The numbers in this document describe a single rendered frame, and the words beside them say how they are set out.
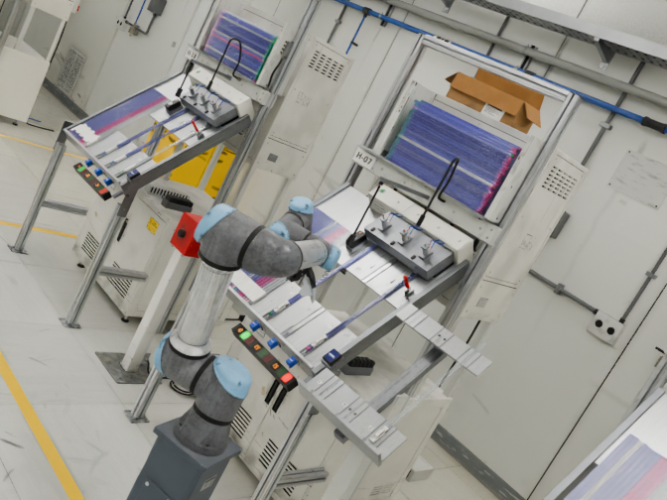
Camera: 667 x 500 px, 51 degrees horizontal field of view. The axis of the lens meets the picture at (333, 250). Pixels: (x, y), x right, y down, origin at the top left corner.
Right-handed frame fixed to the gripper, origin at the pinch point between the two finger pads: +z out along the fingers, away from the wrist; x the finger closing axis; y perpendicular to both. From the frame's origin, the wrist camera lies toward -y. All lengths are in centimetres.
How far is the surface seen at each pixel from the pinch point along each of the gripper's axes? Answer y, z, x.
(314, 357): 4.5, 16.2, 14.8
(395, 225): -50, -5, -9
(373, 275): -33.0, 6.1, 0.2
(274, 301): -0.6, 14.7, -15.8
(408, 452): -47, 92, 21
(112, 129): -9, 11, -171
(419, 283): -41.4, 3.8, 15.0
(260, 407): 3, 69, -18
